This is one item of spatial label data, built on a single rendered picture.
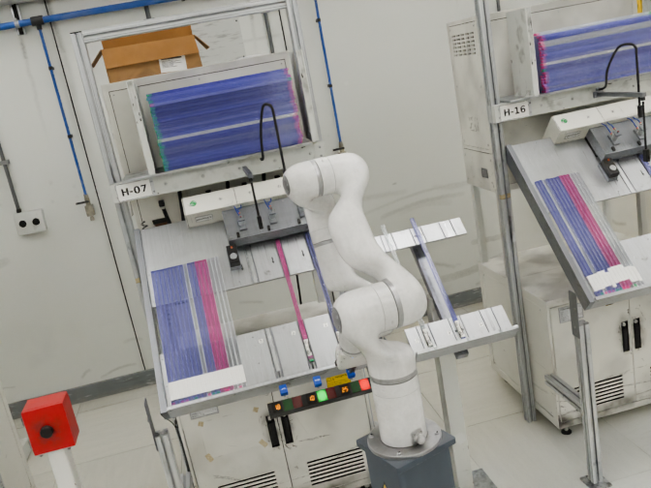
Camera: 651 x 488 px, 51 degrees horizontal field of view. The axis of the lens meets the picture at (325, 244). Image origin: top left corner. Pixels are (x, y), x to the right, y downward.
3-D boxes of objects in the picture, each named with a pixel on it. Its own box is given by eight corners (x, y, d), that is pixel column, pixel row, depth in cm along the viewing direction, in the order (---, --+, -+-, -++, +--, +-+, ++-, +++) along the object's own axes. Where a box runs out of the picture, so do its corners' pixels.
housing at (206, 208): (318, 209, 262) (318, 186, 250) (191, 237, 255) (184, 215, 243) (313, 193, 266) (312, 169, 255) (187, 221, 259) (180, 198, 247)
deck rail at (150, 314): (170, 418, 216) (167, 411, 211) (165, 419, 215) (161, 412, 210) (142, 237, 254) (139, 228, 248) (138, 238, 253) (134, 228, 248)
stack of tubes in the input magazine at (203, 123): (304, 142, 247) (290, 67, 240) (163, 171, 239) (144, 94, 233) (298, 139, 259) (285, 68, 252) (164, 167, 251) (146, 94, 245)
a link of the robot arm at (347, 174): (367, 343, 168) (426, 324, 172) (377, 326, 157) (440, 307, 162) (299, 176, 188) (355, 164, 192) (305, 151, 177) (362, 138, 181)
